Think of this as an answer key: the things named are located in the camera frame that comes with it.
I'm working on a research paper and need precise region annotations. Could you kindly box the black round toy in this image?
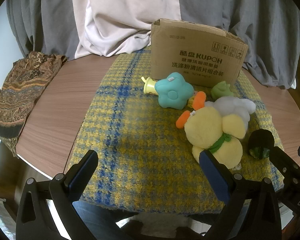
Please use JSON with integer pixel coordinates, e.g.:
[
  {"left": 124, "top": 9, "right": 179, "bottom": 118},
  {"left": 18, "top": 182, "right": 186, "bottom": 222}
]
[{"left": 248, "top": 117, "right": 275, "bottom": 159}]

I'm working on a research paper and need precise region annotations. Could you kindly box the grey curtain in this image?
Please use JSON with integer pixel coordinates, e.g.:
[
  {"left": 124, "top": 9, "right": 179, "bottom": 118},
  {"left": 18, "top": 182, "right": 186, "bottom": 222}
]
[{"left": 5, "top": 0, "right": 300, "bottom": 90}]

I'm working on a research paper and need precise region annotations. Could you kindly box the pale pink curtain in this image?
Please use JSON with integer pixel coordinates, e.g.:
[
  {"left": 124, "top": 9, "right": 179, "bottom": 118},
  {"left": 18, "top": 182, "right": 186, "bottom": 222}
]
[{"left": 72, "top": 0, "right": 182, "bottom": 61}]

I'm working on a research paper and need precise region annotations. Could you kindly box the brown paisley cloth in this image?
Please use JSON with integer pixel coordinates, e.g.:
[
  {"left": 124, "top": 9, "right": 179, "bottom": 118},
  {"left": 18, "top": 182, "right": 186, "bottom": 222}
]
[{"left": 0, "top": 51, "right": 68, "bottom": 157}]

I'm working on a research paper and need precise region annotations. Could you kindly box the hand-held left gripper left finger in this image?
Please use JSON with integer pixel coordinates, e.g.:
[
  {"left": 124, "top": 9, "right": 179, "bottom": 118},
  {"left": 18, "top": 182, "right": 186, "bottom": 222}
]
[{"left": 16, "top": 150, "right": 99, "bottom": 240}]

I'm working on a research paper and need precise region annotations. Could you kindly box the teal star plush toy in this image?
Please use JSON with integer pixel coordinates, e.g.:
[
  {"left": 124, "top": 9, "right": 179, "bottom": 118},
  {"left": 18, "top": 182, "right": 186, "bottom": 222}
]
[{"left": 155, "top": 72, "right": 193, "bottom": 110}]

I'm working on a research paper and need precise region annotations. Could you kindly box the yellow cup with straw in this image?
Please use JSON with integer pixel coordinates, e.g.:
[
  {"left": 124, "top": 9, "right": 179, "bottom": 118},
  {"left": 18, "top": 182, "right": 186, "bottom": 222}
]
[{"left": 141, "top": 76, "right": 198, "bottom": 108}]

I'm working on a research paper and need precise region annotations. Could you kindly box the white plush toy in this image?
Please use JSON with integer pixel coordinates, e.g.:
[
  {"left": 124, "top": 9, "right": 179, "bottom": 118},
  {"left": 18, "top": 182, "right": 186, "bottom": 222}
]
[{"left": 205, "top": 96, "right": 257, "bottom": 128}]

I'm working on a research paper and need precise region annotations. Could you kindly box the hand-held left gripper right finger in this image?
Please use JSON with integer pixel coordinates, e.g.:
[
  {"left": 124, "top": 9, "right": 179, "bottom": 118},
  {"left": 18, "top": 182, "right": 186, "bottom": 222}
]
[{"left": 199, "top": 149, "right": 283, "bottom": 240}]

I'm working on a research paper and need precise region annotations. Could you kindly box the yellow blue plaid cloth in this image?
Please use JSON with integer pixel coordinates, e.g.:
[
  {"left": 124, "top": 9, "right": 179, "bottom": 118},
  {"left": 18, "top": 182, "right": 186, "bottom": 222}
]
[{"left": 67, "top": 46, "right": 284, "bottom": 214}]

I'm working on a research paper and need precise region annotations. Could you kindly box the brown cardboard box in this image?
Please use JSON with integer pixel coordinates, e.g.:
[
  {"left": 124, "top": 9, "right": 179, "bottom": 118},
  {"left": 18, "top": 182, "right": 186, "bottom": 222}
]
[{"left": 150, "top": 18, "right": 249, "bottom": 88}]

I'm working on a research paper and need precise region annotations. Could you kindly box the light green toy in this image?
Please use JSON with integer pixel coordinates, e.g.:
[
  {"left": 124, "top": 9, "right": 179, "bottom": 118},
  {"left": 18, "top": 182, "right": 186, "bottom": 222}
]
[{"left": 211, "top": 81, "right": 234, "bottom": 99}]

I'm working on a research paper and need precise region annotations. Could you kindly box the yellow duck plush toy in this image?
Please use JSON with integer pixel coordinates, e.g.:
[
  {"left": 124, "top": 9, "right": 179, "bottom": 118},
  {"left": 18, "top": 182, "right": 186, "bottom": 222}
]
[{"left": 176, "top": 91, "right": 249, "bottom": 170}]

